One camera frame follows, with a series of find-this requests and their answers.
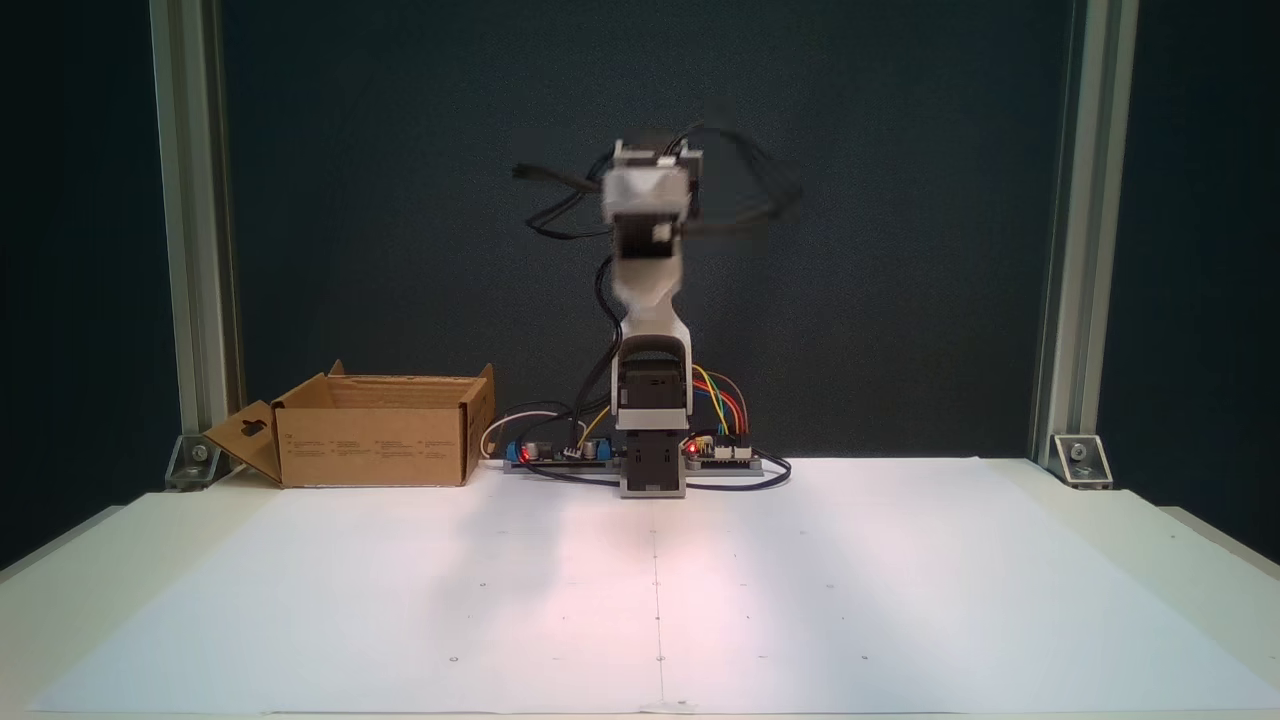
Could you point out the aluminium frame post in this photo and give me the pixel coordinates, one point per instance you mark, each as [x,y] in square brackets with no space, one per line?
[1085,250]
[190,200]

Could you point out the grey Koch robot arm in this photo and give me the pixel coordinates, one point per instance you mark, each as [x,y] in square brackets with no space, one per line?
[650,300]

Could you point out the circuit board with jumper pins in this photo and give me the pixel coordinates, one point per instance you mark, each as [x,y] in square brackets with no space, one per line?
[730,457]

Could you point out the metal corner bracket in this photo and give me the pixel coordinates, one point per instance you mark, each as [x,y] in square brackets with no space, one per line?
[1082,460]
[190,462]

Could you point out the open cardboard box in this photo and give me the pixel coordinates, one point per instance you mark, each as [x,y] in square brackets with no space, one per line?
[370,445]

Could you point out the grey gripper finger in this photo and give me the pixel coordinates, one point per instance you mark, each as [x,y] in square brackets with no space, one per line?
[645,190]

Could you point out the circuit board with blue parts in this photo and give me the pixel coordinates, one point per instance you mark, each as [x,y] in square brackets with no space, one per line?
[560,457]

